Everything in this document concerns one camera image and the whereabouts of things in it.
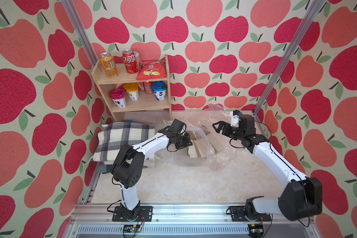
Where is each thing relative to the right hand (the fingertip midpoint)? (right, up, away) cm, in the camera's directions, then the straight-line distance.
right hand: (220, 129), depth 84 cm
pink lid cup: (-60, +20, +2) cm, 63 cm away
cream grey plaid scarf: (-63, -5, +3) cm, 64 cm away
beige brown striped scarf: (-9, -9, +5) cm, 14 cm away
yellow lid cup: (-54, +25, +8) cm, 60 cm away
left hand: (-14, -10, +3) cm, 18 cm away
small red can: (-44, +28, +15) cm, 55 cm away
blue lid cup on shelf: (-36, +26, +9) cm, 45 cm away
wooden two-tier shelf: (-46, +18, +14) cm, 51 cm away
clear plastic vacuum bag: (-4, 0, +19) cm, 20 cm away
